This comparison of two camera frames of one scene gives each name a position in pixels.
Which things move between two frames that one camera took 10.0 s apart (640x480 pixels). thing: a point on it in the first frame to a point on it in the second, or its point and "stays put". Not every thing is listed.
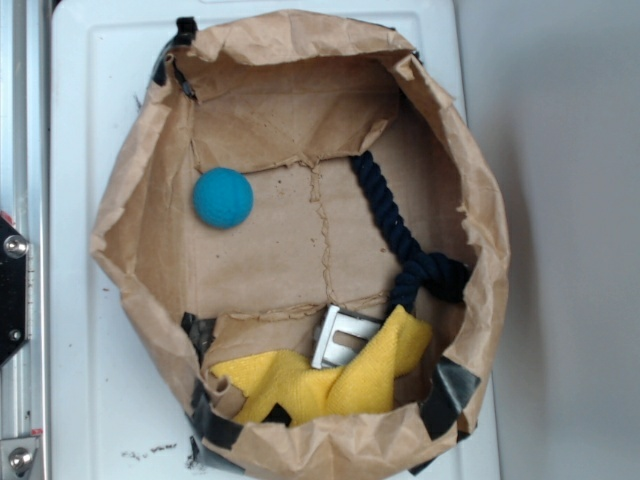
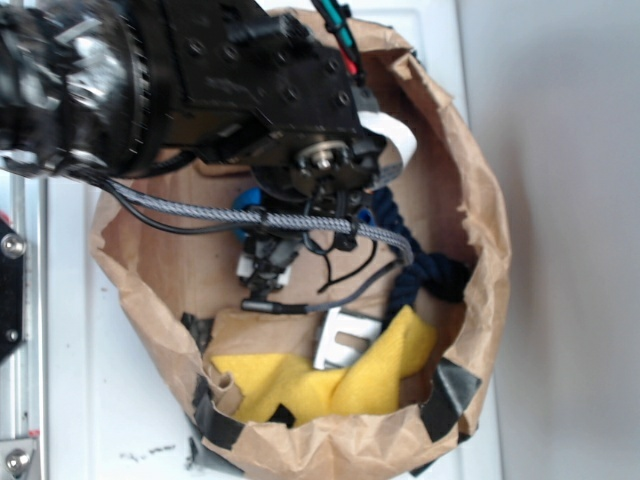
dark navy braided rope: (444, 275) stays put
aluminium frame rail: (25, 203) stays put
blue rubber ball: (223, 198) to (247, 198)
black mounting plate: (13, 256) stays put
